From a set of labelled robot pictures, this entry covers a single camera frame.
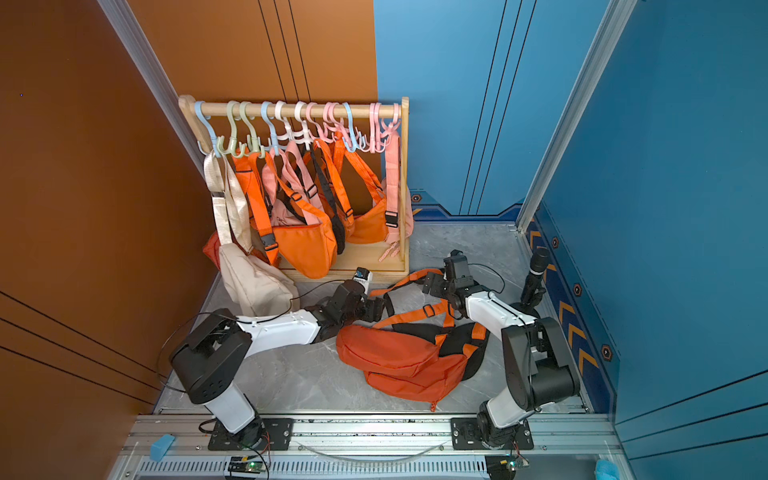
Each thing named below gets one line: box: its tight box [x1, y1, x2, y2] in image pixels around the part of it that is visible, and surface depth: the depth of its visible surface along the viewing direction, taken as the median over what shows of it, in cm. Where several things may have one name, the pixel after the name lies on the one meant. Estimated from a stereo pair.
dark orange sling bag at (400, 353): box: [336, 269, 474, 385], surface depth 81 cm
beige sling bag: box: [203, 150, 301, 317], surface depth 82 cm
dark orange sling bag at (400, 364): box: [336, 325, 467, 411], surface depth 80 cm
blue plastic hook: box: [194, 100, 221, 158], surface depth 71 cm
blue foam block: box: [150, 434, 175, 462], surface depth 73 cm
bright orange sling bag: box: [234, 152, 338, 280], surface depth 87 cm
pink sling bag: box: [261, 141, 323, 226], surface depth 83 cm
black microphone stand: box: [521, 248, 550, 307], surface depth 82 cm
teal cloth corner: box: [595, 459, 621, 480], surface depth 67 cm
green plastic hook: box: [217, 100, 246, 159], surface depth 73 cm
